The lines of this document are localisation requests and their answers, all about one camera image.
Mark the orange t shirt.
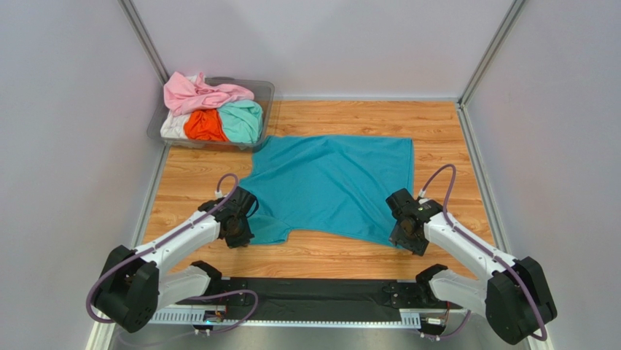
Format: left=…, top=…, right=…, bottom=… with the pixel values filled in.
left=184, top=109, right=229, bottom=142

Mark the pink t shirt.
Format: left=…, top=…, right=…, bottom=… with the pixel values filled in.
left=163, top=72, right=254, bottom=117

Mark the clear plastic storage bin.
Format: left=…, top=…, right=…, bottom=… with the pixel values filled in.
left=147, top=72, right=275, bottom=149

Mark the small electronics board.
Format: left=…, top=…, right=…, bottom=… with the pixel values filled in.
left=202, top=311, right=226, bottom=324

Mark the teal t shirt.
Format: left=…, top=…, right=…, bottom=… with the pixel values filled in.
left=240, top=135, right=415, bottom=246

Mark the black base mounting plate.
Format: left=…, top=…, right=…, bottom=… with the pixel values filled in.
left=208, top=278, right=447, bottom=322

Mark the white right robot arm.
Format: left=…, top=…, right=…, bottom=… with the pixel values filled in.
left=386, top=188, right=558, bottom=345

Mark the mint green t shirt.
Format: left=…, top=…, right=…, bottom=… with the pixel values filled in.
left=217, top=100, right=263, bottom=144

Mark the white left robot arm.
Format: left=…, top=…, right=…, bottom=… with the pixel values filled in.
left=86, top=187, right=259, bottom=333

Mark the aluminium frame rail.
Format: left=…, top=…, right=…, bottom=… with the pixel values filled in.
left=458, top=0, right=528, bottom=109

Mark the left aluminium corner post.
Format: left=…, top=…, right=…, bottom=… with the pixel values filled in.
left=118, top=0, right=169, bottom=85

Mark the white t shirt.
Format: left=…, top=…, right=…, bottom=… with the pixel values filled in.
left=160, top=112, right=191, bottom=139

